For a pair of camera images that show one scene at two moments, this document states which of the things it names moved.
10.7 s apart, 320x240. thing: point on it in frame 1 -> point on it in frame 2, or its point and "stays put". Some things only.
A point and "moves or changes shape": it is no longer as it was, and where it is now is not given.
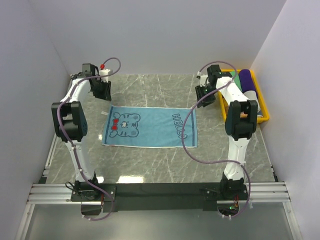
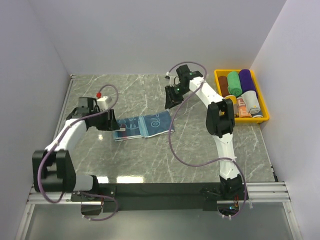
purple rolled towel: [246, 81] stays put
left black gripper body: [101, 90] -> [104, 121]
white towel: [251, 95] stays put
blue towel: [149, 127] moves or changes shape
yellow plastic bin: [265, 114] stays put
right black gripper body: [203, 91] -> [174, 94]
